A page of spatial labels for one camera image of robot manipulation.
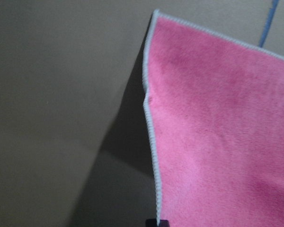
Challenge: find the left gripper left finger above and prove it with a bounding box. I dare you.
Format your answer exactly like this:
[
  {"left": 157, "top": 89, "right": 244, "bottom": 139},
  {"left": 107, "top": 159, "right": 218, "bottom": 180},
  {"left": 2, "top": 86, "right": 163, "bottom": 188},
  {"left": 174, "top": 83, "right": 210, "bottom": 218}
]
[{"left": 145, "top": 218, "right": 157, "bottom": 227}]

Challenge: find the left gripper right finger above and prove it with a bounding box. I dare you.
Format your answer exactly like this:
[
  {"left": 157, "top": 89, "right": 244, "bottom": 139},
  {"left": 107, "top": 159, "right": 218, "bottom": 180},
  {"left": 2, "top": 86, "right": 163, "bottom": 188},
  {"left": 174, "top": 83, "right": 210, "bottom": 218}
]
[{"left": 160, "top": 220, "right": 170, "bottom": 227}]

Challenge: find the pink towel with white edge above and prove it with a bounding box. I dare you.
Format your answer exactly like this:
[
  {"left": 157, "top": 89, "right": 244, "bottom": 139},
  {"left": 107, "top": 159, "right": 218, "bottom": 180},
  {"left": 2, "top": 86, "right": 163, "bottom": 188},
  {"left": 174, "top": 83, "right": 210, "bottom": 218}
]
[{"left": 142, "top": 10, "right": 284, "bottom": 227}]

